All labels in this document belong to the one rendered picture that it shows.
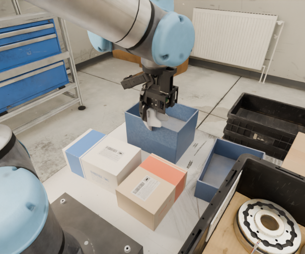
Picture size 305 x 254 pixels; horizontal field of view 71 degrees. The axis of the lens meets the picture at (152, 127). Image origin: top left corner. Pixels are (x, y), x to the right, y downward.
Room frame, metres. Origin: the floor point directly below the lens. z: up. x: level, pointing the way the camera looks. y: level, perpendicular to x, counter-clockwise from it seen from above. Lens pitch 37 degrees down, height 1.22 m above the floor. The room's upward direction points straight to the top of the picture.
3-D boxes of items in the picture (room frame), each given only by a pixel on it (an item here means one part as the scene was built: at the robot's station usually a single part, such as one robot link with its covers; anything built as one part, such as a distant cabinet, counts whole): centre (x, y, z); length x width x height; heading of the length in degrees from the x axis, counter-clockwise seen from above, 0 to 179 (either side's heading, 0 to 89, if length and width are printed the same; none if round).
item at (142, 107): (0.52, 0.02, 0.90); 0.05 x 0.02 x 0.09; 147
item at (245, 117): (0.97, -0.64, 0.37); 0.40 x 0.30 x 0.45; 56
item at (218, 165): (0.42, -0.23, 0.73); 0.20 x 0.15 x 0.07; 152
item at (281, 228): (0.20, -0.20, 0.86); 0.05 x 0.05 x 0.01
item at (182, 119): (0.60, -0.03, 0.80); 0.20 x 0.15 x 0.07; 57
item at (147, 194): (0.37, 0.00, 0.74); 0.16 x 0.12 x 0.07; 145
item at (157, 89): (0.52, -0.02, 0.96); 0.09 x 0.08 x 0.12; 57
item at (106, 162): (0.47, 0.15, 0.74); 0.20 x 0.12 x 0.09; 60
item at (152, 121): (0.51, 0.00, 0.86); 0.06 x 0.03 x 0.09; 57
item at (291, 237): (0.20, -0.20, 0.86); 0.10 x 0.10 x 0.01
